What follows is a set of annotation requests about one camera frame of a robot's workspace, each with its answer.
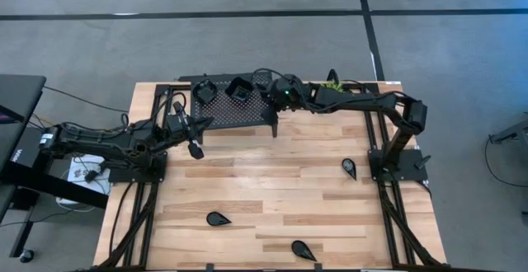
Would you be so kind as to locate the black computer tower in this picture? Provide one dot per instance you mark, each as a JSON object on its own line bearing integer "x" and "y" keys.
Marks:
{"x": 35, "y": 148}

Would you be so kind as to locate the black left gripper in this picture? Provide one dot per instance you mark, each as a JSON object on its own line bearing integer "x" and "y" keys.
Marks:
{"x": 178, "y": 125}

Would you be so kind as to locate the white cardboard box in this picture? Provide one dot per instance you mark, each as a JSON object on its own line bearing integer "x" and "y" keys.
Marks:
{"x": 103, "y": 185}

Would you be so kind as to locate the black square wavy mini plate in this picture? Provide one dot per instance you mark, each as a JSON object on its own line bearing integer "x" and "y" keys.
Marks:
{"x": 239, "y": 89}

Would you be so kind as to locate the black power adapter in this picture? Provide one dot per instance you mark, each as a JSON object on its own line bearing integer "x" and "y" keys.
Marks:
{"x": 90, "y": 176}

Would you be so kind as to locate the dark monitor screen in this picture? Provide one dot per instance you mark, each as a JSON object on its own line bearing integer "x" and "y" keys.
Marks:
{"x": 6, "y": 117}

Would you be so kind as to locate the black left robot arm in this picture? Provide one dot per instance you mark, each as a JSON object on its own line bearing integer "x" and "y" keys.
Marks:
{"x": 103, "y": 148}

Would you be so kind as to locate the black teardrop mini plate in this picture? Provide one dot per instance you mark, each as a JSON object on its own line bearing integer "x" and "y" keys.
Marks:
{"x": 215, "y": 219}
{"x": 349, "y": 165}
{"x": 300, "y": 248}

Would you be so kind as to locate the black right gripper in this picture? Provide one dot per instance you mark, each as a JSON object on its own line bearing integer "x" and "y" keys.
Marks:
{"x": 286, "y": 92}

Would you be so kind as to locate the black table edge clip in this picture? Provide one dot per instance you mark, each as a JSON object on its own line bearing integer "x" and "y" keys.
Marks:
{"x": 210, "y": 267}
{"x": 318, "y": 267}

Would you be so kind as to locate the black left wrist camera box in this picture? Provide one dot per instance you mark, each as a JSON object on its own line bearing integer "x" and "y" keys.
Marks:
{"x": 196, "y": 151}

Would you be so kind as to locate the green plant in white pot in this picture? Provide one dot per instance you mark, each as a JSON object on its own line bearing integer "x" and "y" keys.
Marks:
{"x": 332, "y": 85}

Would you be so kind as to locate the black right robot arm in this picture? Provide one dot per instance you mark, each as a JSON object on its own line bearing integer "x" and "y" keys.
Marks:
{"x": 363, "y": 101}

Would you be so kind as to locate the black office desk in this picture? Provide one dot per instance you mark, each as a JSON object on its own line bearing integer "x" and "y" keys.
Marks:
{"x": 20, "y": 90}

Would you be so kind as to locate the grey metal stand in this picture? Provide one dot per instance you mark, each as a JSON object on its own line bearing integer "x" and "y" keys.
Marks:
{"x": 511, "y": 132}

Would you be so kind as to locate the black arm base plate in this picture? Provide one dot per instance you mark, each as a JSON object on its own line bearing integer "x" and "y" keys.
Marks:
{"x": 406, "y": 175}
{"x": 136, "y": 177}

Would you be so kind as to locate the black perforated metal shelf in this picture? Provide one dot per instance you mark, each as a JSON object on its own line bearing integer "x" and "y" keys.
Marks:
{"x": 231, "y": 111}

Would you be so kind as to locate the black arched bracket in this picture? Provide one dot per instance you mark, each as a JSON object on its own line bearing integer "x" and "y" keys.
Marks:
{"x": 333, "y": 71}

